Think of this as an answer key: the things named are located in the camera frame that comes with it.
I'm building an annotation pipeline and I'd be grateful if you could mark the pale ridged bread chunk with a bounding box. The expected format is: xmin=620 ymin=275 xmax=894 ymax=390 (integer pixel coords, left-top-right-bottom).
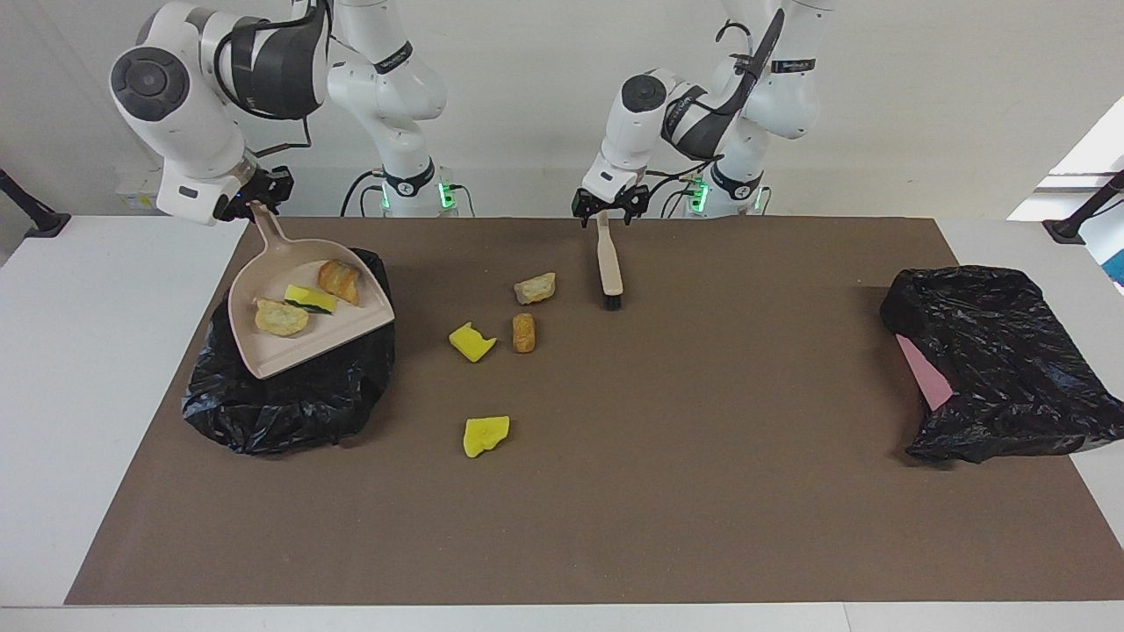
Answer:
xmin=514 ymin=272 xmax=558 ymax=305

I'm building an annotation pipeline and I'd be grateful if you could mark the orange ridged bread chunk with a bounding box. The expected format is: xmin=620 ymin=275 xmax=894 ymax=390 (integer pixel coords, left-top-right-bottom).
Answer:
xmin=317 ymin=259 xmax=362 ymax=306

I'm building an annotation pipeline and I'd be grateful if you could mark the notched yellow sponge piece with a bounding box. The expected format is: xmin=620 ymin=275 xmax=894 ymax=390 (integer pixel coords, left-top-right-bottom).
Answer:
xmin=449 ymin=322 xmax=498 ymax=363

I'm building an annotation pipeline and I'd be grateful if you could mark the beige plastic dustpan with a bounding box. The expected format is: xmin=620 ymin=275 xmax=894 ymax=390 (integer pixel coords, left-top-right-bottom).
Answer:
xmin=227 ymin=200 xmax=395 ymax=380

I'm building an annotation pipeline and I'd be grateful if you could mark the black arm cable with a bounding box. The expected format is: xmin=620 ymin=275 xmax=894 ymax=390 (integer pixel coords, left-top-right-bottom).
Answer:
xmin=650 ymin=7 xmax=789 ymax=216
xmin=213 ymin=0 xmax=336 ymax=157

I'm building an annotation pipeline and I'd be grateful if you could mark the teal object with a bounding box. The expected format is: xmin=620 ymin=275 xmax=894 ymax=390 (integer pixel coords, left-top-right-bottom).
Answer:
xmin=1089 ymin=219 xmax=1124 ymax=286

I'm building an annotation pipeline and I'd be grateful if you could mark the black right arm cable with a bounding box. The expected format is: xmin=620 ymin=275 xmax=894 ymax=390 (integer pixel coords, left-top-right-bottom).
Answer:
xmin=213 ymin=0 xmax=336 ymax=157

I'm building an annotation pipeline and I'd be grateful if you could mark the black trash bag lined bin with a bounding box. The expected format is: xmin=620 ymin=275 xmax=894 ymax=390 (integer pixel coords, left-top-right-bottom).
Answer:
xmin=182 ymin=248 xmax=396 ymax=456

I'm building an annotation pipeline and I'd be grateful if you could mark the black clamp stand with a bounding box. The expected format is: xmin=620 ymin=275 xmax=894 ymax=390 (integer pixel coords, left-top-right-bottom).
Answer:
xmin=0 ymin=169 xmax=71 ymax=240
xmin=1042 ymin=171 xmax=1124 ymax=245

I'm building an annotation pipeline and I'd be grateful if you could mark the small yellow sponge piece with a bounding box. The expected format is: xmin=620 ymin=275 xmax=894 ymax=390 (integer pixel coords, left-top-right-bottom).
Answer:
xmin=283 ymin=284 xmax=339 ymax=315

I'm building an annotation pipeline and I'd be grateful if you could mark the pink bin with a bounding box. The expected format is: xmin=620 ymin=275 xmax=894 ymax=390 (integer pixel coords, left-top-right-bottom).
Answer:
xmin=896 ymin=334 xmax=954 ymax=411

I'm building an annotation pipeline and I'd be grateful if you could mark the black base power cable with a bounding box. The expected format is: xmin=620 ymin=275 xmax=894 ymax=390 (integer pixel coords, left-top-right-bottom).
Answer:
xmin=341 ymin=169 xmax=387 ymax=218

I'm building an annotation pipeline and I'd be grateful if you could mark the crumpled black trash bag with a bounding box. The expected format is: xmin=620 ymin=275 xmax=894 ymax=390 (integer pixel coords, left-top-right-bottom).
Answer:
xmin=881 ymin=266 xmax=1109 ymax=464

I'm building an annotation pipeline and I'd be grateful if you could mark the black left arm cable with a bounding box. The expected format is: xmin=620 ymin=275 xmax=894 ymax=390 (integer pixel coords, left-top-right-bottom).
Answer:
xmin=650 ymin=7 xmax=789 ymax=216

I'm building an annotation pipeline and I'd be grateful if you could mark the beige brush with black bristles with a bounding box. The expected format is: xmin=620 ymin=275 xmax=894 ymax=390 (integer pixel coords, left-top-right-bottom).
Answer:
xmin=594 ymin=211 xmax=624 ymax=312

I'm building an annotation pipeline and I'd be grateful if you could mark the pale yellow bread chunk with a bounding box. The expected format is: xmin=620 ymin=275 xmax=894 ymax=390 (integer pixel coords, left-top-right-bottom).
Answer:
xmin=255 ymin=298 xmax=310 ymax=338

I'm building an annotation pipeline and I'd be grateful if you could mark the brown table mat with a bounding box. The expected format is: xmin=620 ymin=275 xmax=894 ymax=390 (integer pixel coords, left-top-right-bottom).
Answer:
xmin=64 ymin=217 xmax=1124 ymax=607

